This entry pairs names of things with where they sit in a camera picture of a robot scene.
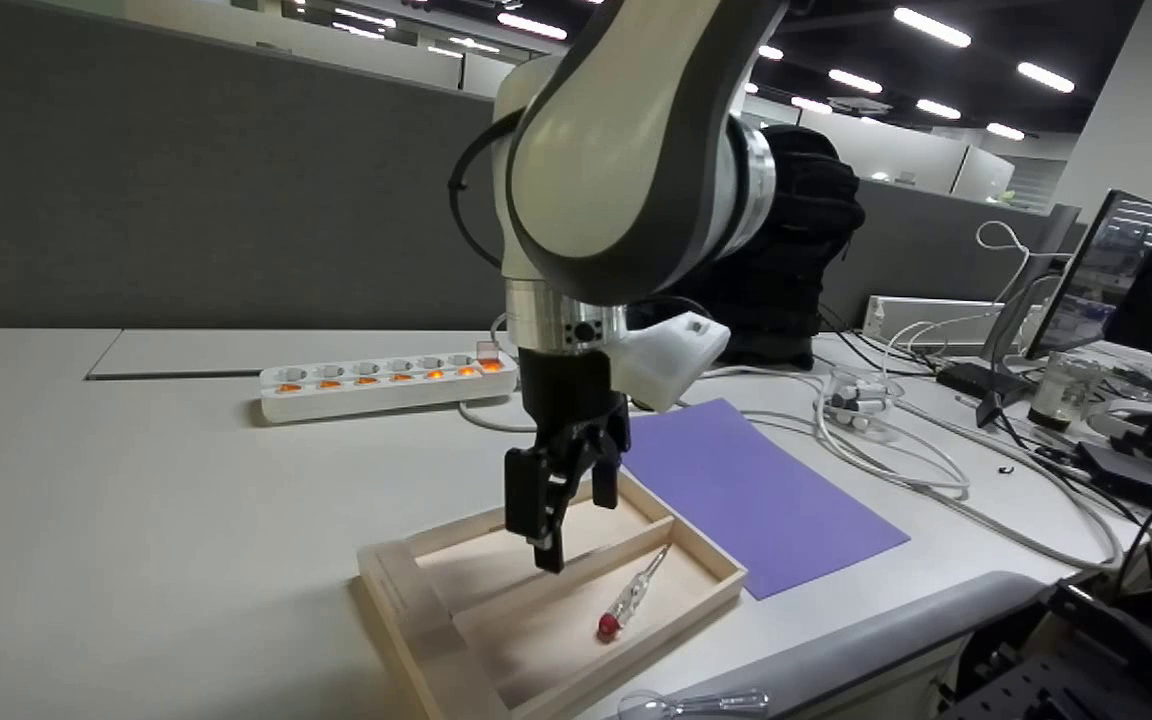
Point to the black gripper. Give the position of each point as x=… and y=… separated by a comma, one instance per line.
x=571, y=402

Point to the light wooden divided tray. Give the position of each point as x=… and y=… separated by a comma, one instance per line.
x=549, y=626

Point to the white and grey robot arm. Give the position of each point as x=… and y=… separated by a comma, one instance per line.
x=619, y=161

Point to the purple paper sheet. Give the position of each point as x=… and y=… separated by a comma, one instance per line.
x=761, y=494

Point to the white power strip orange switches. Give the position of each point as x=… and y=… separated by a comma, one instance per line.
x=389, y=390

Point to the small clear plastic device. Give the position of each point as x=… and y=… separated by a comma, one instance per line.
x=859, y=402

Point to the white rectangular box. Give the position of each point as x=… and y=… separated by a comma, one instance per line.
x=930, y=320

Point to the black monitor stand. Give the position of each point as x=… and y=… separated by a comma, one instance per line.
x=989, y=382

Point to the ceiling light strip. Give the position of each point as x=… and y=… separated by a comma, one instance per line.
x=1007, y=130
x=939, y=109
x=1047, y=78
x=852, y=83
x=531, y=24
x=935, y=24

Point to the grey office partition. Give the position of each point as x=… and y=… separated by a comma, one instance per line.
x=201, y=186

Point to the black equipment rack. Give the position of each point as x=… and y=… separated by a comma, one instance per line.
x=1099, y=664

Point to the black flat desk device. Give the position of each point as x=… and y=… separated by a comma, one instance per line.
x=1137, y=466

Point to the black computer monitor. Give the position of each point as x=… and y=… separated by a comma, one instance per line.
x=1101, y=272

